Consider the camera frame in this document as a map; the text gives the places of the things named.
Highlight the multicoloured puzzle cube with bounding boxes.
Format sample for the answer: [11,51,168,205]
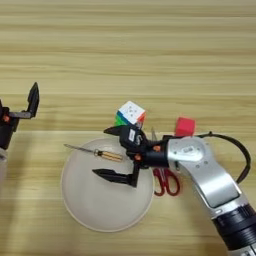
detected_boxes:
[114,100,147,129]

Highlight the round beige plate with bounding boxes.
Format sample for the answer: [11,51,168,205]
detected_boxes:
[60,137,155,233]

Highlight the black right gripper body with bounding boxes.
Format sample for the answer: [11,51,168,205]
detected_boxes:
[127,139,170,189]

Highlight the small red cube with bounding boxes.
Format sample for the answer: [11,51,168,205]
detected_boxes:
[174,116,197,138]

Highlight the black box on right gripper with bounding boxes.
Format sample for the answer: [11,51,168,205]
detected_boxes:
[119,124,150,155]

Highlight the screwdriver with amber handle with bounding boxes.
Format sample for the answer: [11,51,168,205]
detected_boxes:
[63,143,124,163]

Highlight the red-handled scissors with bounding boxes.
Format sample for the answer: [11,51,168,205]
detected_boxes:
[150,127,181,197]

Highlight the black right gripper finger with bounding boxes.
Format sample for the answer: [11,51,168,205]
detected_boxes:
[103,124,130,137]
[91,168,134,187]

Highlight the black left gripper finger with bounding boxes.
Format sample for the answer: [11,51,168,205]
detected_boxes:
[26,82,41,120]

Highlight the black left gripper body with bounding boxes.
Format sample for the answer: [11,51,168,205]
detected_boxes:
[0,98,34,151]

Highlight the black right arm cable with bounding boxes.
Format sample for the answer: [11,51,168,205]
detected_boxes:
[196,131,252,184]

